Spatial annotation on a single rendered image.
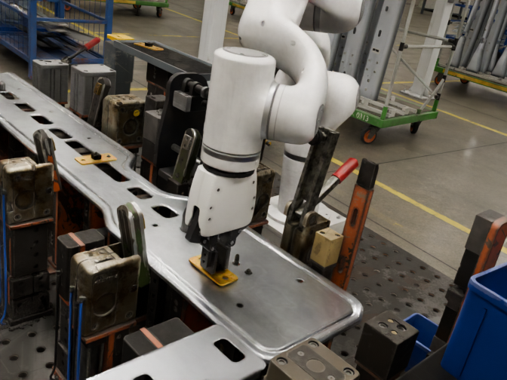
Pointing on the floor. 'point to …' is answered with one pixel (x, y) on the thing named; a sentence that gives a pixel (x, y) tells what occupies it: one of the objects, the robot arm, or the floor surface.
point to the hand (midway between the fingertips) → (215, 256)
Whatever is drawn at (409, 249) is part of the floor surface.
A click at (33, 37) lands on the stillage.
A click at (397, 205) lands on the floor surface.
